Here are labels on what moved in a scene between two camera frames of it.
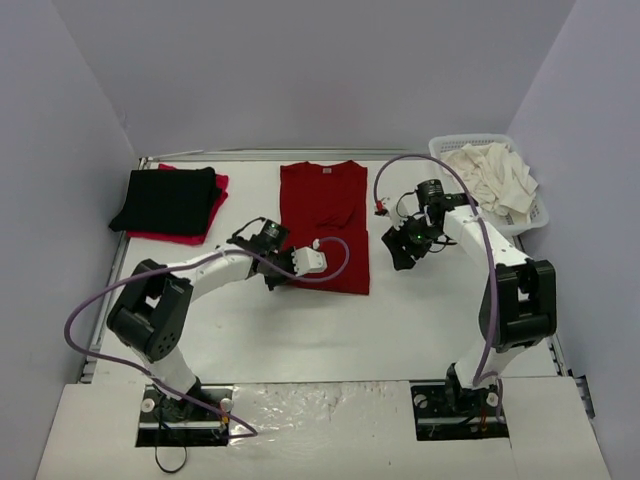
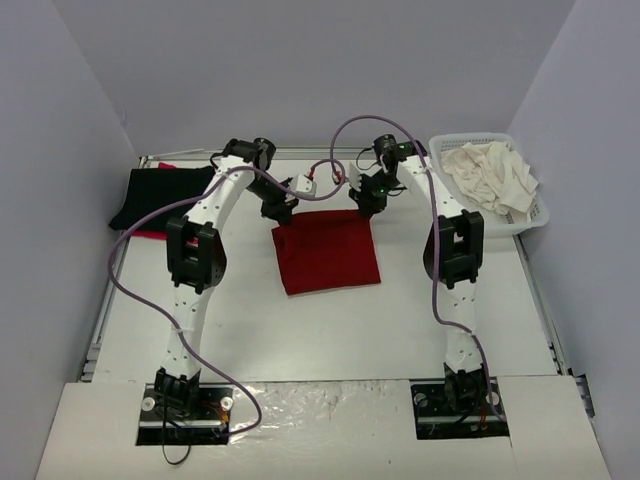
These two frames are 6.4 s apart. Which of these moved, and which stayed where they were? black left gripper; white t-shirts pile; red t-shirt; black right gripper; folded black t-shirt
Moved: black left gripper; red t-shirt; black right gripper
Stayed: white t-shirts pile; folded black t-shirt
